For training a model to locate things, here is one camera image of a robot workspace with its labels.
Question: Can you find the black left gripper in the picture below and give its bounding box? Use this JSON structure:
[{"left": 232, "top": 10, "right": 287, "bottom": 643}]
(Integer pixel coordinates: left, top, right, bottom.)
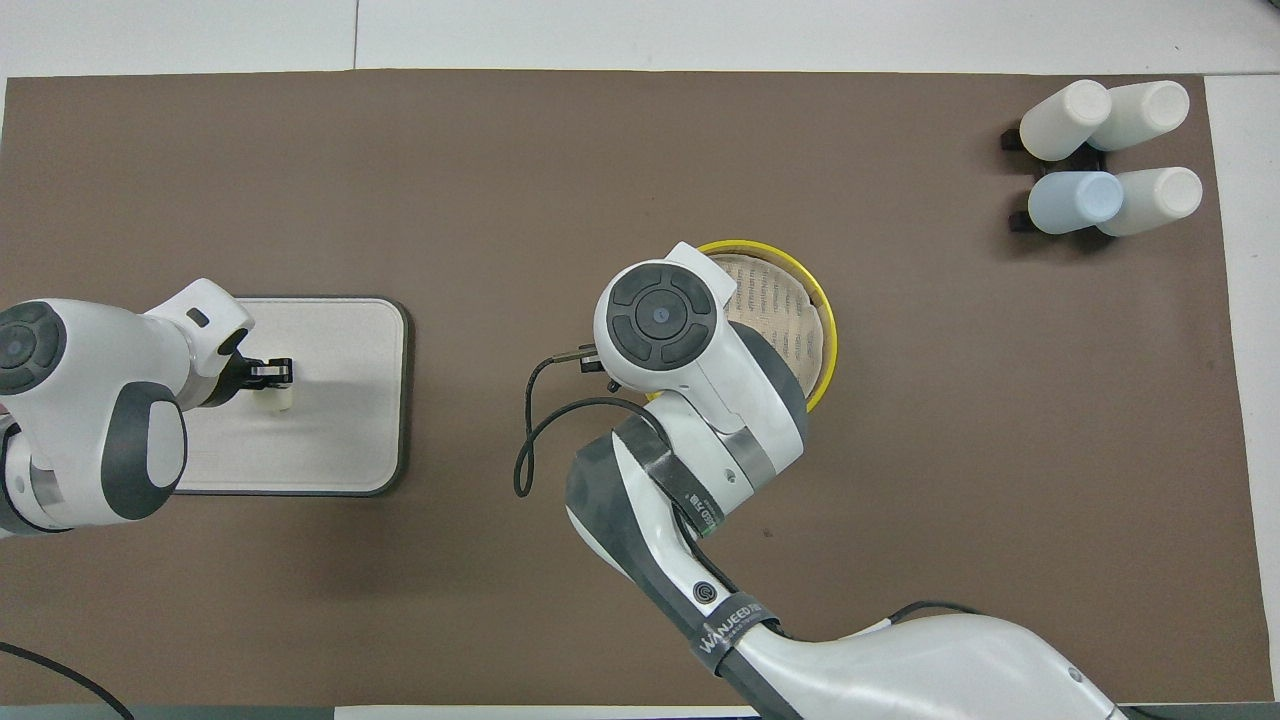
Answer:
[{"left": 205, "top": 345, "right": 296, "bottom": 407}]

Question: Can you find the yellow round steamer basket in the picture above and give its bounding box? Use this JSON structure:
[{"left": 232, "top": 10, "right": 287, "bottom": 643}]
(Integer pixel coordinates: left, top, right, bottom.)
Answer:
[{"left": 698, "top": 238, "right": 839, "bottom": 417}]

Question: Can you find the white steamer liner cloth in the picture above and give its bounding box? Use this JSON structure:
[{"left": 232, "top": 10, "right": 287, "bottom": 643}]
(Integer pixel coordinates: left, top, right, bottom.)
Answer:
[{"left": 712, "top": 252, "right": 833, "bottom": 403}]

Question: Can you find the white cutting board grey rim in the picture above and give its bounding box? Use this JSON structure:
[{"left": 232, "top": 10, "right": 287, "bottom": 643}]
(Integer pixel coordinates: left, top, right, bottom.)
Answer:
[{"left": 172, "top": 295, "right": 411, "bottom": 498}]

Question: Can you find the brown table mat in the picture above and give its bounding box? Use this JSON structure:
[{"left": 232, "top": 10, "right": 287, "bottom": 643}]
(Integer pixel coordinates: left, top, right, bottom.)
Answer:
[{"left": 0, "top": 70, "right": 1273, "bottom": 707}]

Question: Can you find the light blue plastic cup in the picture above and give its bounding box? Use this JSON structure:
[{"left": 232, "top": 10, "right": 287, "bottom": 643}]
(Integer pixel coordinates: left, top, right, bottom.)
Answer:
[{"left": 1028, "top": 171, "right": 1125, "bottom": 236}]

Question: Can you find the white plastic cup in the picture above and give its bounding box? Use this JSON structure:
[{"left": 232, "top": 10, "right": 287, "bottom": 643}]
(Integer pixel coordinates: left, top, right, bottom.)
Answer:
[
  {"left": 1019, "top": 80, "right": 1113, "bottom": 162},
  {"left": 1088, "top": 80, "right": 1191, "bottom": 153},
  {"left": 1097, "top": 167, "right": 1204, "bottom": 238}
]

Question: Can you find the black cup rack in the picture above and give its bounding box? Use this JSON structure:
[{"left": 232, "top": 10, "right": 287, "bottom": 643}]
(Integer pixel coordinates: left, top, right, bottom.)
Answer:
[{"left": 1001, "top": 120, "right": 1111, "bottom": 241}]

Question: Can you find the black velcro cable strap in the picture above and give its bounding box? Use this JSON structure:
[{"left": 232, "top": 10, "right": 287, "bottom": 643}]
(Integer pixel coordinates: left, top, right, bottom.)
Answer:
[
  {"left": 692, "top": 598, "right": 783, "bottom": 683},
  {"left": 625, "top": 425, "right": 728, "bottom": 543}
]

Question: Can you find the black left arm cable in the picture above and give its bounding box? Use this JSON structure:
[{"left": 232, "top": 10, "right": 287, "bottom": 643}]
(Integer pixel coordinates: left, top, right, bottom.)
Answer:
[{"left": 0, "top": 640, "right": 137, "bottom": 720}]

